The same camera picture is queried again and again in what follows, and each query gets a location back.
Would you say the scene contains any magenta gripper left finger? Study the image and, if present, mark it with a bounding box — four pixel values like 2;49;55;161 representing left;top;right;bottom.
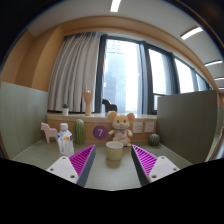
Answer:
47;145;96;187

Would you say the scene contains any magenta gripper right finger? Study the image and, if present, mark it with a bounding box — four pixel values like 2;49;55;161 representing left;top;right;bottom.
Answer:
131;145;179;186

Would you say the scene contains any clear plastic water bottle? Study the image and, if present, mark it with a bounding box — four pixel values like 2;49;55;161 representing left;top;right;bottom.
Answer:
57;123;74;157

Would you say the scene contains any round green cactus ornament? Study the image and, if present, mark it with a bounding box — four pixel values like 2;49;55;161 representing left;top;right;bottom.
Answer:
148;134;160;146

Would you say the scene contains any pale yellow paper cup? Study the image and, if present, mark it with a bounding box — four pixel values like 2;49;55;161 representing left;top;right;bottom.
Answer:
106;141;123;161

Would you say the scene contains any plush mouse toy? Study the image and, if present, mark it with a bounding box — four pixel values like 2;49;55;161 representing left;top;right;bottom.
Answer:
108;111;135;147

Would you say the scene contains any tall green cactus ornament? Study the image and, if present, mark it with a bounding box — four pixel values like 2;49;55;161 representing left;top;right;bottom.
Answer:
73;119;85;144

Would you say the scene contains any pink wooden horse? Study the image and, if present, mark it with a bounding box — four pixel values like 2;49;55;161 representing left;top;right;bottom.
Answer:
41;123;57;142

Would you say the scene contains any small potted plant on sill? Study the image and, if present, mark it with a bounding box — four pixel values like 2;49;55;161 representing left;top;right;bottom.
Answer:
62;104;69;116

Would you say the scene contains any black horse figurine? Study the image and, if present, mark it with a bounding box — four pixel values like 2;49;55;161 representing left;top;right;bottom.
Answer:
102;99;117;112

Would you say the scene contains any wooden hand sculpture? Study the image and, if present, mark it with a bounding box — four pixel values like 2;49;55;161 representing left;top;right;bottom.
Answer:
83;86;93;116

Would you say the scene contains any beige curtain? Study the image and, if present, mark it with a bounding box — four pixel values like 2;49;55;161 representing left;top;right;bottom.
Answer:
48;32;101;113

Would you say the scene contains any white wall socket right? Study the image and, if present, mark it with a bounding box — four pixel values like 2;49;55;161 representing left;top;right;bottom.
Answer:
144;122;154;133

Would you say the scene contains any white wall socket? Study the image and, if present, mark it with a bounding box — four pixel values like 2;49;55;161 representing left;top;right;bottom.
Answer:
144;122;154;133
132;122;143;133

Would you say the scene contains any white wall socket left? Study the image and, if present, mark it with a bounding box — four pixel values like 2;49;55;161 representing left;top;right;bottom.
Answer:
132;122;143;133

